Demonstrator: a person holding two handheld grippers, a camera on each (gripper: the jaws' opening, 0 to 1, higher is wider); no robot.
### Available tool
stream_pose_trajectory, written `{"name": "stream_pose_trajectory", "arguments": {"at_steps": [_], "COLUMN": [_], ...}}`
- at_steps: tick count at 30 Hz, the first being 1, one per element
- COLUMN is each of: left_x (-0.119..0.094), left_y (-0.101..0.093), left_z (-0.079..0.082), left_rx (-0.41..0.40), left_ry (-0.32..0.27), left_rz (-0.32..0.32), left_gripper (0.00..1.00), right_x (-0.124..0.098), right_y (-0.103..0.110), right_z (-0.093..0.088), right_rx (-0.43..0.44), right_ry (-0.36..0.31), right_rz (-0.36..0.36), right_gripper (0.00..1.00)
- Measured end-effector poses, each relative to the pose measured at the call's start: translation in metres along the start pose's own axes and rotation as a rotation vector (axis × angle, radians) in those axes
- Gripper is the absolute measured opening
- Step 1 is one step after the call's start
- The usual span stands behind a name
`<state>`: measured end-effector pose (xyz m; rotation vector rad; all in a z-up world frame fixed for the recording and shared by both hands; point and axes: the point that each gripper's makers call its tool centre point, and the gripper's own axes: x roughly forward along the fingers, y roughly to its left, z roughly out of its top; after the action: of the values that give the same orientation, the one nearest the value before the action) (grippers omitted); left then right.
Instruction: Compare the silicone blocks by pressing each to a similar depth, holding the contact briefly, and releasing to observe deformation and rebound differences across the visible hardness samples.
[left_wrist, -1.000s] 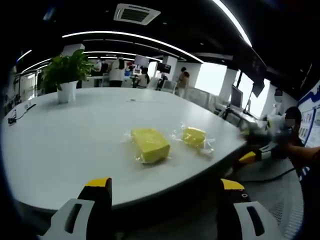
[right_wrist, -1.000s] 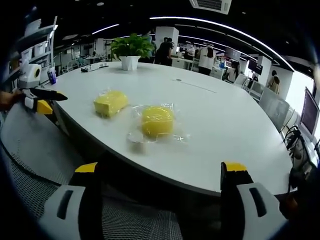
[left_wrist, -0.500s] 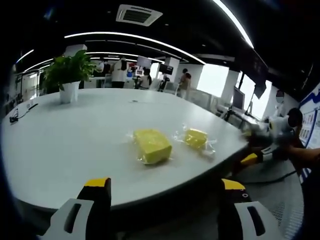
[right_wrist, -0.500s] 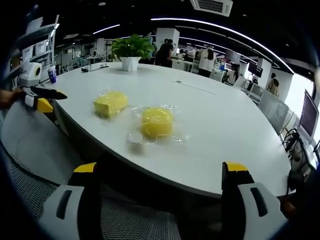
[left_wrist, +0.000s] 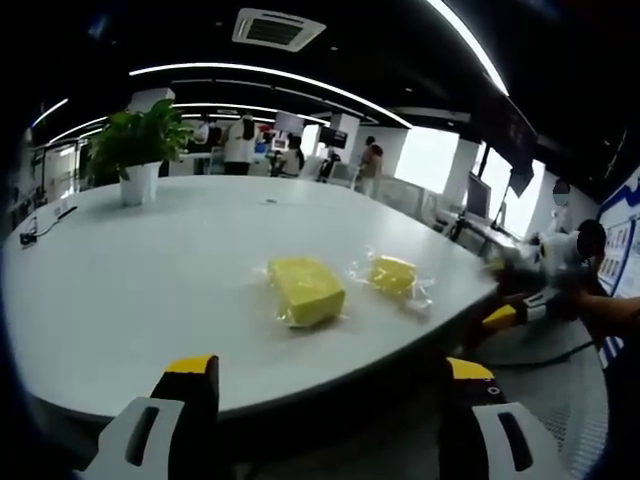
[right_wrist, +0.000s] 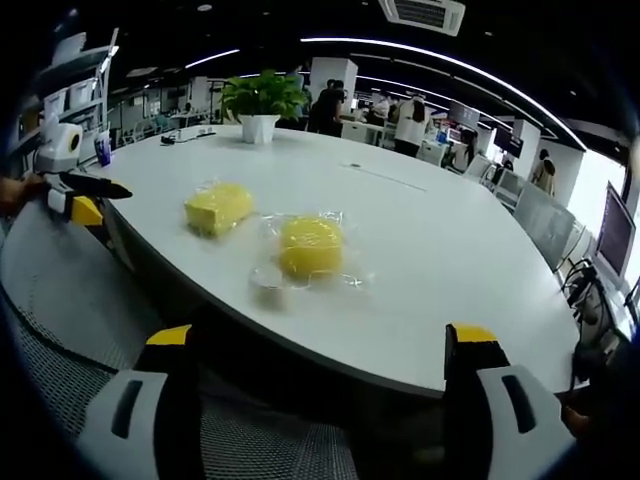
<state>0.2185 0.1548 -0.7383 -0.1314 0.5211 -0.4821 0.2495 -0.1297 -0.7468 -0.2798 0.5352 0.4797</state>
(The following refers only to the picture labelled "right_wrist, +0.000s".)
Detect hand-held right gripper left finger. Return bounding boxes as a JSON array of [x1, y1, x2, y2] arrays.
[[74, 324, 202, 480]]

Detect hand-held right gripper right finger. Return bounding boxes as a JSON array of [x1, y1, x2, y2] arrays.
[[443, 322, 581, 480]]

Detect rectangular yellow silicone block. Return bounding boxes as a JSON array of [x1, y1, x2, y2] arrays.
[[182, 180, 256, 237]]

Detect rounded yellow silicone block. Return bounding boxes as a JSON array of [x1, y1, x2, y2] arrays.
[[248, 211, 372, 302]]

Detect person's left hand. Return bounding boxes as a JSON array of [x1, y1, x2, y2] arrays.
[[0, 174, 49, 217]]

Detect blue cup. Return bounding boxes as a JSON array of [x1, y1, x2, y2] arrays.
[[93, 133, 116, 168]]

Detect white storage shelf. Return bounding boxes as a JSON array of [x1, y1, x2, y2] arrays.
[[18, 43, 120, 167]]

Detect grey mesh chair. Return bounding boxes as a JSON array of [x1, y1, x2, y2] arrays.
[[0, 199, 356, 480]]

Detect green potted plant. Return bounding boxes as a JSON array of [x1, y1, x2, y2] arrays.
[[218, 68, 312, 146]]

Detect computer monitor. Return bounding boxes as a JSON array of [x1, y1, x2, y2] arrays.
[[591, 180, 637, 282]]

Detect ceiling air conditioner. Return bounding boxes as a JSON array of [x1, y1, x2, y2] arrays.
[[377, 0, 467, 37]]

